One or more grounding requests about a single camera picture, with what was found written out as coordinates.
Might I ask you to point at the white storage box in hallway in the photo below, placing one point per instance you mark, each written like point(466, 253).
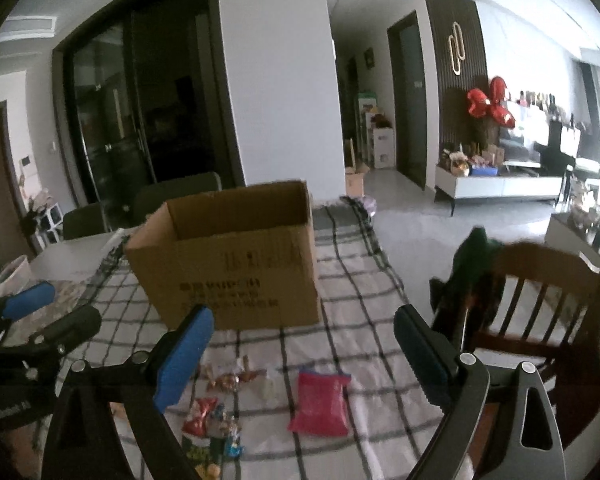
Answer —
point(384, 148)

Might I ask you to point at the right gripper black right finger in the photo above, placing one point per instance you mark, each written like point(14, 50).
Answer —
point(498, 418)

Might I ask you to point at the red balloon decoration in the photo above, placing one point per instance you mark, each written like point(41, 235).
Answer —
point(482, 104)

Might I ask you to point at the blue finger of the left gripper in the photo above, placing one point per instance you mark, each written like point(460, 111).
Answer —
point(24, 303)

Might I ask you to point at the dark chair behind table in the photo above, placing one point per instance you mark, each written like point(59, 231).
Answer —
point(83, 222)
point(149, 198)

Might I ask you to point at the gold brown candy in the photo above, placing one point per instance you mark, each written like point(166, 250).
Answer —
point(229, 376)

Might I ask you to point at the dark green garment on chair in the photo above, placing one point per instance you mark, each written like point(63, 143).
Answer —
point(468, 300)

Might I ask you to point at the small clear jelly cup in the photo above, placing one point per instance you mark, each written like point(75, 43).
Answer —
point(271, 385)

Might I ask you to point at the white tv cabinet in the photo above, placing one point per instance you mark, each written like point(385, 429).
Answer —
point(494, 189)

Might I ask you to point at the pink snack bag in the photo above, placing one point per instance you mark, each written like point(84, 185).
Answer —
point(321, 409)

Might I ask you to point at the red white snack packet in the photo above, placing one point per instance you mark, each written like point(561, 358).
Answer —
point(196, 420)

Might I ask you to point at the brown cardboard box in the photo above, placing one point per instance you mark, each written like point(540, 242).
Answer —
point(248, 254)

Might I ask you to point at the white shelf unit by door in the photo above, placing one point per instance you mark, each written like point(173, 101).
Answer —
point(48, 225)

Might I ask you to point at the green black snack packet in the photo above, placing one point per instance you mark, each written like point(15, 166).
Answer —
point(205, 454)

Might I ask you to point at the brown wooden chair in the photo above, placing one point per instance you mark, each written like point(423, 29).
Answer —
point(537, 302)

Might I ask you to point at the small cardboard box on floor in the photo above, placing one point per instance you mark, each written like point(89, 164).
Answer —
point(355, 177)

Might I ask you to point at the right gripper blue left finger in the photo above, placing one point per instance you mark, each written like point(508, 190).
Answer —
point(83, 440)

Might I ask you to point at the black glass sliding door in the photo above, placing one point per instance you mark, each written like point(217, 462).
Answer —
point(141, 97)

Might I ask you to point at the black white checkered tablecloth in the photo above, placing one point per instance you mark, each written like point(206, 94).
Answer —
point(391, 421)

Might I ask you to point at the blue foil wrapped candy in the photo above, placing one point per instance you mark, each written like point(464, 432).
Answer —
point(230, 429)

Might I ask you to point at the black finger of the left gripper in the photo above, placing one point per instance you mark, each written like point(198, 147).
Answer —
point(69, 332)

